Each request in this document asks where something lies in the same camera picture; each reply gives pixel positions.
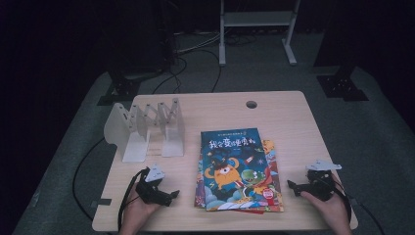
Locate white metal stand frame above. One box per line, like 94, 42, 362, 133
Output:
218, 0, 301, 67

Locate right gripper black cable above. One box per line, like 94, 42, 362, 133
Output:
332, 180, 352, 224

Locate person's left hand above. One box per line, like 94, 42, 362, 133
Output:
121, 182, 161, 228

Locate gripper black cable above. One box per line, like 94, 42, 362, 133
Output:
332, 180, 352, 224
116, 167, 149, 231

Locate black floor cable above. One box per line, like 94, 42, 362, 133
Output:
195, 48, 223, 94
151, 48, 189, 96
350, 195, 388, 235
71, 137, 107, 223

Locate white expandable book rack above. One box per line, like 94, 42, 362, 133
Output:
103, 97, 186, 164

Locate colourful animal picture book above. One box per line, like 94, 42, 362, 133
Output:
194, 139, 285, 213

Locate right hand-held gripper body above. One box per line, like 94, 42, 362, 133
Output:
302, 159, 343, 202

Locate blue monster picture book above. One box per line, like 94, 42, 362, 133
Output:
199, 127, 284, 212

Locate person's right hand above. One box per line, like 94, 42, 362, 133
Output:
300, 173, 352, 228

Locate black stand with base plate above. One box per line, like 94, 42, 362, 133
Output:
314, 0, 370, 102
97, 0, 175, 107

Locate white floor cables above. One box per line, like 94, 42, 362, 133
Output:
174, 30, 223, 56

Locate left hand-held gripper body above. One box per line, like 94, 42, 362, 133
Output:
135, 164, 168, 205

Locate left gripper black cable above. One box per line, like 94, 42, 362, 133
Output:
116, 167, 149, 231

